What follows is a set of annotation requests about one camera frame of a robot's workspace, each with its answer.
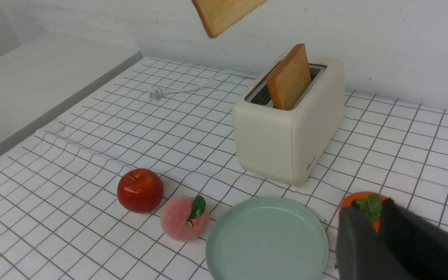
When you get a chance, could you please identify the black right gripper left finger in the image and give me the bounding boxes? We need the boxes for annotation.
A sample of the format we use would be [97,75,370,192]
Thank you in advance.
[336,207,416,280]

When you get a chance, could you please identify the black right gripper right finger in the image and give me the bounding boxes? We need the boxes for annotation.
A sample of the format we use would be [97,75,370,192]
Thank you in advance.
[379,199,448,280]

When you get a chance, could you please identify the toast slice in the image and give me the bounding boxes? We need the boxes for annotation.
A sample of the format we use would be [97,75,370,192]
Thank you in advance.
[266,43,312,110]
[192,0,266,39]

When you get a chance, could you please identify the orange persimmon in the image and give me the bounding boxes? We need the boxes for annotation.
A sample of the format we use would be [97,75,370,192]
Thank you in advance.
[338,191,388,232]

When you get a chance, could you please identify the light green round plate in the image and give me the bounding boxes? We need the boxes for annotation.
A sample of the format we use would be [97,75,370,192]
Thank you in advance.
[205,197,329,280]

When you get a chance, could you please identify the cream white toaster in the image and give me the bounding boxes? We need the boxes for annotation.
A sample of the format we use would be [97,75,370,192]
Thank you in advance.
[232,53,346,186]

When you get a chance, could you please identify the pink peach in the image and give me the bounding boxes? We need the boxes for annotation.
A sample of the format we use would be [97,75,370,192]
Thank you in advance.
[160,195,209,242]

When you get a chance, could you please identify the red apple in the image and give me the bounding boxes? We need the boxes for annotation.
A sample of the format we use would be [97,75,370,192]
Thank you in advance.
[117,168,164,214]

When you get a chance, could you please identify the white checkered tablecloth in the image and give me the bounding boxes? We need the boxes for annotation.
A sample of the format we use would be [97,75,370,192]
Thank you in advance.
[0,58,448,280]

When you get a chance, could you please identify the white power cable with plug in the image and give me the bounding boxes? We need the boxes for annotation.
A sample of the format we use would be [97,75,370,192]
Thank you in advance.
[149,70,256,101]

